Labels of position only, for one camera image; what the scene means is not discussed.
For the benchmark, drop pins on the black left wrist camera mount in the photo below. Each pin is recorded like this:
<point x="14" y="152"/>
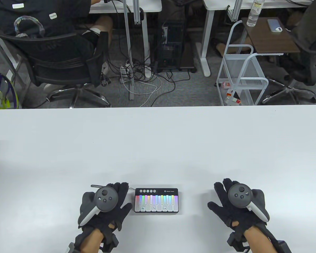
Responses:
<point x="112" y="241"/>

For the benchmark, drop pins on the light blue smartphone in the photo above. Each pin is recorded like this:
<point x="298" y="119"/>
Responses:
<point x="272" y="24"/>

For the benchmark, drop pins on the black wrist sensor box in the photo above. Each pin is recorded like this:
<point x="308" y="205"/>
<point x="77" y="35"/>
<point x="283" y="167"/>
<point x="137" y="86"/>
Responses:
<point x="284" y="247"/>
<point x="69" y="249"/>

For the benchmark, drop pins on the black chair with chrome base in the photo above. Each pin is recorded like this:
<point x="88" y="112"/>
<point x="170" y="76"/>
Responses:
<point x="289" y="89"/>

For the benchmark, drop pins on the short aluminium profile piece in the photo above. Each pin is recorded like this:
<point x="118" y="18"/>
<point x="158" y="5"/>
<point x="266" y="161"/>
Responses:
<point x="137" y="13"/>
<point x="235" y="10"/>

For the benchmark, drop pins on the white office desk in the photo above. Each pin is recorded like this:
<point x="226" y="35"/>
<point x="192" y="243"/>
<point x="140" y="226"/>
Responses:
<point x="147" y="6"/>
<point x="213" y="4"/>

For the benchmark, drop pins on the brown wooden side table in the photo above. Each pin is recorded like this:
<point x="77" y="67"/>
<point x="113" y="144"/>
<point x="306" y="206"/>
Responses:
<point x="266" y="39"/>

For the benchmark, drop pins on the black toy piano white keys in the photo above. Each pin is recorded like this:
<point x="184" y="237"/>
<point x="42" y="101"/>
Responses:
<point x="156" y="204"/>

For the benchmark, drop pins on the white metal trolley cart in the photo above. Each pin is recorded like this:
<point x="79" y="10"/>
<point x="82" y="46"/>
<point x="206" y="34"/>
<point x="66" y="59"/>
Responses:
<point x="248" y="82"/>

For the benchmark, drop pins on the red and white packet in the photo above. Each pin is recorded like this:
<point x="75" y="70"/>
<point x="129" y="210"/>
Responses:
<point x="235" y="100"/>

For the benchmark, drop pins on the black left wrist sensor box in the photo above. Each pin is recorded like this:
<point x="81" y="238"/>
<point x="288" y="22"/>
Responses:
<point x="69" y="249"/>

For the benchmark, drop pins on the clear iridescent headphones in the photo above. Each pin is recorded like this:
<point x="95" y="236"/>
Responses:
<point x="26" y="17"/>

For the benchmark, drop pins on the black mesh office chair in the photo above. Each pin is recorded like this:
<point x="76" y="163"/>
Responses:
<point x="60" y="58"/>

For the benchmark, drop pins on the white power strip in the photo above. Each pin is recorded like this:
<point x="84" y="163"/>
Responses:
<point x="123" y="71"/>

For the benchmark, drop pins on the person's left forearm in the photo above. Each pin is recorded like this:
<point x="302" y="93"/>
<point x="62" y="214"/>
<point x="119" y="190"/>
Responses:
<point x="90" y="241"/>

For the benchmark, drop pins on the person's right forearm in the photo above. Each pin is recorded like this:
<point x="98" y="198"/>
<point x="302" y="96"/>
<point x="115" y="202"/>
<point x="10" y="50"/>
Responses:
<point x="260" y="241"/>

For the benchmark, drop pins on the pink small packet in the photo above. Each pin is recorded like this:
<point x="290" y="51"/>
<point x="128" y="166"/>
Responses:
<point x="226" y="84"/>

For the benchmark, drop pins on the person's left hand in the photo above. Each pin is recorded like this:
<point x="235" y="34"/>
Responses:
<point x="117" y="213"/>

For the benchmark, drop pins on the black right wrist sensor box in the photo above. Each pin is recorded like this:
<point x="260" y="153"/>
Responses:
<point x="284" y="247"/>

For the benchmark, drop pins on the person's right hand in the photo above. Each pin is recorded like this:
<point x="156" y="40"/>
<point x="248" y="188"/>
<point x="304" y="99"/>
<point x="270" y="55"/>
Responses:
<point x="225" y="201"/>

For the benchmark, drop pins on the grey hand controller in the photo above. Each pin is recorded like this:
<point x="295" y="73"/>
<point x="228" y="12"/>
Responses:
<point x="105" y="199"/>
<point x="239" y="196"/>

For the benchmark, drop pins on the black computer tower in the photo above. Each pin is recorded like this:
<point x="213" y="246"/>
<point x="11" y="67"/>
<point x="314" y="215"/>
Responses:
<point x="171" y="52"/>

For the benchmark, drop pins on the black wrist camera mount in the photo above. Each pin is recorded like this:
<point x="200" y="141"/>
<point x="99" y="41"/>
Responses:
<point x="112" y="241"/>
<point x="234" y="242"/>

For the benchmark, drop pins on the clear plastic water bottle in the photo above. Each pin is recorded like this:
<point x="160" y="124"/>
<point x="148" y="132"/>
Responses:
<point x="252" y="15"/>

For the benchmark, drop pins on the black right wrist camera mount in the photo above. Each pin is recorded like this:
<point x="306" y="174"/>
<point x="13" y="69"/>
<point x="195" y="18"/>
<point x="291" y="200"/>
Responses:
<point x="234" y="242"/>

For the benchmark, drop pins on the long aluminium profile post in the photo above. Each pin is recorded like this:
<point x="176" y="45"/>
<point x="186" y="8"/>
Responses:
<point x="128" y="39"/>

